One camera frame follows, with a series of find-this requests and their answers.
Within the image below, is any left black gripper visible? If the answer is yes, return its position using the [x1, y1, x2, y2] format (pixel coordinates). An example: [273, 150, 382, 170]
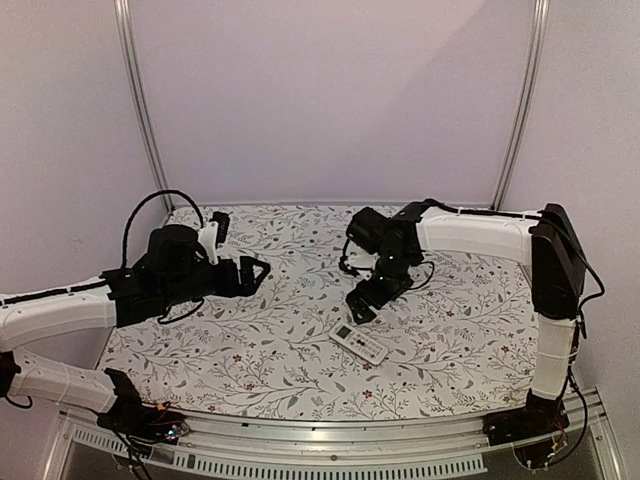
[161, 255, 270, 309]

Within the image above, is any beige remote control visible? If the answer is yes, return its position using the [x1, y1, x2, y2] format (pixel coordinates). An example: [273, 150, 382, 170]
[329, 323, 389, 366]

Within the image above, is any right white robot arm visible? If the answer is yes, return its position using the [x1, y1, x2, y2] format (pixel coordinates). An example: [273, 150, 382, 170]
[339, 199, 595, 436]

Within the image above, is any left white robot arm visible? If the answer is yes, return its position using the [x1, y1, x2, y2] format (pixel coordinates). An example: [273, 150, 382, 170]
[1, 212, 271, 434]

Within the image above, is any floral patterned table mat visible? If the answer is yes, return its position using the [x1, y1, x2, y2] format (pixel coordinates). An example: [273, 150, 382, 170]
[100, 206, 538, 421]

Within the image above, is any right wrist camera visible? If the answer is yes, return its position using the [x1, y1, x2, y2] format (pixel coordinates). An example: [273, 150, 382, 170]
[338, 238, 375, 279]

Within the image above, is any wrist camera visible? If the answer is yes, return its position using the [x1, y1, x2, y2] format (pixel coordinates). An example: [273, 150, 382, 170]
[198, 211, 230, 265]
[338, 238, 375, 279]

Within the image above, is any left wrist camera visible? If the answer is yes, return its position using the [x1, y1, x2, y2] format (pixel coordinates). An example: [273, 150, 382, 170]
[198, 211, 230, 265]

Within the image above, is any front aluminium rail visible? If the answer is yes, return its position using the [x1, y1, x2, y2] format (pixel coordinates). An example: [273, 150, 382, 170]
[43, 389, 627, 479]

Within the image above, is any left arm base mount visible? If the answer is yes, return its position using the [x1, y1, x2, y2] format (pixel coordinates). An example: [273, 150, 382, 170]
[97, 368, 190, 444]

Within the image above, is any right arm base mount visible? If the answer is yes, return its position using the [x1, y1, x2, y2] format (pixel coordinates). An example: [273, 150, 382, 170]
[482, 392, 569, 446]

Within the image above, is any left aluminium frame post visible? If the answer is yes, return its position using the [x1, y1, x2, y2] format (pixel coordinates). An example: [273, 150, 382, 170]
[113, 0, 169, 190]

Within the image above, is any aluminium frame post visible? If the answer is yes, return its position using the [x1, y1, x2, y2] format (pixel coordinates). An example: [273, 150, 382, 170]
[113, 0, 169, 190]
[490, 0, 550, 210]

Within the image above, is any right aluminium frame post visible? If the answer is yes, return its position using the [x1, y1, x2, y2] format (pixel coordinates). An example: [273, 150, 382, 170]
[490, 0, 550, 210]

